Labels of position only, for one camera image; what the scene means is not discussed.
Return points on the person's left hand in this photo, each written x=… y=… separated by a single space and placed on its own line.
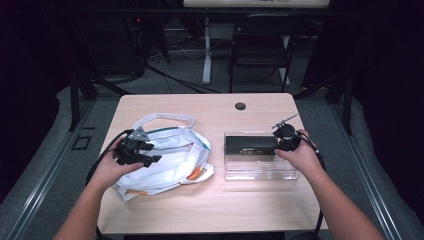
x=106 y=171

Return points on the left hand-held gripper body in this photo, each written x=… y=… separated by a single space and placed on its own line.
x=130 y=151

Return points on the black metal stand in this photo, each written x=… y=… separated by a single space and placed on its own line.
x=75 y=100
x=346 y=100

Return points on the long black box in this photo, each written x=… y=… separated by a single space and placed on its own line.
x=250 y=145

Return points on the clear plastic container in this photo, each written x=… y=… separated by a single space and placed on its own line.
x=260 y=170

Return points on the person's right hand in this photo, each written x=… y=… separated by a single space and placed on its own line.
x=303 y=156

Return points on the white desk with white leg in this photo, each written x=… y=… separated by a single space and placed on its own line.
x=207 y=60

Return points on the dark computer tower red light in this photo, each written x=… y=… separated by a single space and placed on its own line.
x=136 y=43

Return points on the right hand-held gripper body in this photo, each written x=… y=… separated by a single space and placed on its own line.
x=287 y=138

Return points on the white tote bag green orange print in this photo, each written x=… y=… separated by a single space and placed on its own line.
x=173 y=160

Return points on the black folding chair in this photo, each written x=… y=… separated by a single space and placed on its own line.
x=263 y=43

